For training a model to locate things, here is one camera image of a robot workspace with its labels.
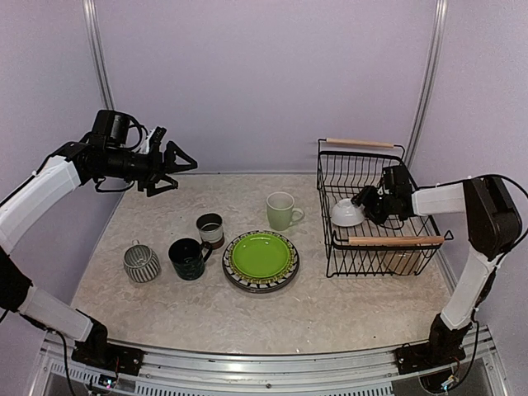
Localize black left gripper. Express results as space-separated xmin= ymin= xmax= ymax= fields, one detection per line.
xmin=97 ymin=139 xmax=197 ymax=196

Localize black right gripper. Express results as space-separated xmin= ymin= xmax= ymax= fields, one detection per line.
xmin=353 ymin=185 xmax=396 ymax=224

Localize brown white small bowl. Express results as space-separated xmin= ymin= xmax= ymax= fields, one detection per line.
xmin=196 ymin=213 xmax=224 ymax=250

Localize light green cup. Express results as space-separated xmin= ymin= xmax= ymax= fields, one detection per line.
xmin=266 ymin=191 xmax=304 ymax=231

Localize dark green mug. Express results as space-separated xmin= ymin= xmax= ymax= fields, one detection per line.
xmin=168 ymin=238 xmax=213 ymax=281

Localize striped black white cup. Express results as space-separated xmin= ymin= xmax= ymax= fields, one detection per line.
xmin=123 ymin=240 xmax=161 ymax=284

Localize yellow green woven plate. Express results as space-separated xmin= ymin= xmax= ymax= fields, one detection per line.
xmin=224 ymin=231 xmax=295 ymax=285

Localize white plate dark stripes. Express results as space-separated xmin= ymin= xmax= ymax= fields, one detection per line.
xmin=222 ymin=230 xmax=300 ymax=294

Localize lime green plate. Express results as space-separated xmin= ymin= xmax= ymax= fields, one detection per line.
xmin=229 ymin=233 xmax=290 ymax=279

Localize grey reindeer plate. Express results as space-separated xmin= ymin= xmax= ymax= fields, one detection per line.
xmin=222 ymin=263 xmax=299 ymax=294

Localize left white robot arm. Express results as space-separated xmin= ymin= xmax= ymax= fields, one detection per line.
xmin=1 ymin=136 xmax=197 ymax=367

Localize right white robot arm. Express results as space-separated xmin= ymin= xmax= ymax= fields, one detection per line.
xmin=351 ymin=168 xmax=527 ymax=366

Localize beige cup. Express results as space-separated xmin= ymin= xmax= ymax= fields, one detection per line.
xmin=382 ymin=251 xmax=423 ymax=276

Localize black wire dish rack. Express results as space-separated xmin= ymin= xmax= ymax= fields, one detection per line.
xmin=317 ymin=139 xmax=453 ymax=278

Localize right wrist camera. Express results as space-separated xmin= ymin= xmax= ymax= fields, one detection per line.
xmin=382 ymin=165 xmax=413 ymax=199

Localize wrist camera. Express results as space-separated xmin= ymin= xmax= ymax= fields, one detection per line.
xmin=382 ymin=165 xmax=413 ymax=199
xmin=91 ymin=109 xmax=168 ymax=156

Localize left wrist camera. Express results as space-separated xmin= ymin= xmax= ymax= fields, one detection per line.
xmin=91 ymin=109 xmax=168 ymax=156

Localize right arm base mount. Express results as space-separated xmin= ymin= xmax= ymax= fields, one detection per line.
xmin=394 ymin=342 xmax=466 ymax=375

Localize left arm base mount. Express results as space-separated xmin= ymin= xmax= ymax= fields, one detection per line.
xmin=72 ymin=344 xmax=145 ymax=376

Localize aluminium front rail frame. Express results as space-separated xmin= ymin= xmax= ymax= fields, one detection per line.
xmin=28 ymin=325 xmax=508 ymax=396

